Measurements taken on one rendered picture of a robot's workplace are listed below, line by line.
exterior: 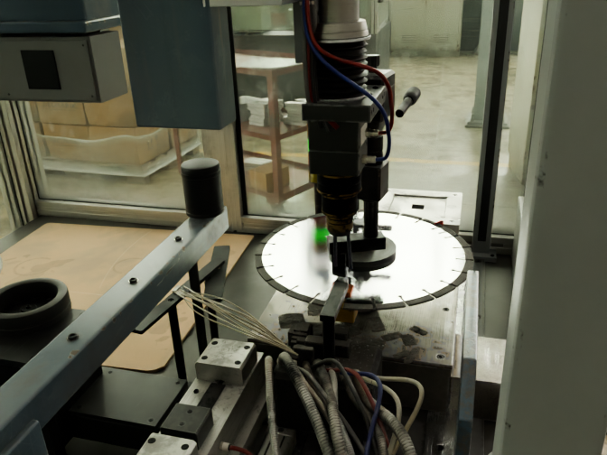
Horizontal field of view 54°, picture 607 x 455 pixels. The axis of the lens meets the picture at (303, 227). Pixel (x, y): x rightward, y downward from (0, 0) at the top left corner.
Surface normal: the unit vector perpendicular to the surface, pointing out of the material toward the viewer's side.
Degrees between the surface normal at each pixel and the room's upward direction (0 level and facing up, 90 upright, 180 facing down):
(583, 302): 90
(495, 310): 0
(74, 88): 90
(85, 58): 90
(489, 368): 0
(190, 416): 0
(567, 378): 90
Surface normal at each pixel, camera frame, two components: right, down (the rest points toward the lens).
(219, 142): -0.27, 0.40
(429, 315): -0.04, -0.91
